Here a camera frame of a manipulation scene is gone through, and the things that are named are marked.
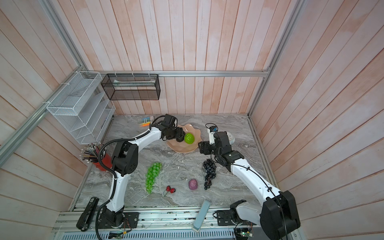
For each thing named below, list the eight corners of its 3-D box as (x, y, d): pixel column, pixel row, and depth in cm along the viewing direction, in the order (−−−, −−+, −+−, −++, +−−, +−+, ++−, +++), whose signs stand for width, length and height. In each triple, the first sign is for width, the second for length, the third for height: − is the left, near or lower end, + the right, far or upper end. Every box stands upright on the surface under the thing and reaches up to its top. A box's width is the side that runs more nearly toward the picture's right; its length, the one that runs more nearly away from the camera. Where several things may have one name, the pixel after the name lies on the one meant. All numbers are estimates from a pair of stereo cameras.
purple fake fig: (188, 190, 85) (188, 187, 82) (188, 181, 88) (188, 179, 85) (197, 190, 85) (197, 187, 82) (197, 181, 88) (197, 179, 85)
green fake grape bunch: (141, 191, 85) (139, 188, 81) (154, 164, 95) (152, 160, 91) (150, 194, 84) (148, 191, 80) (162, 166, 94) (161, 162, 90)
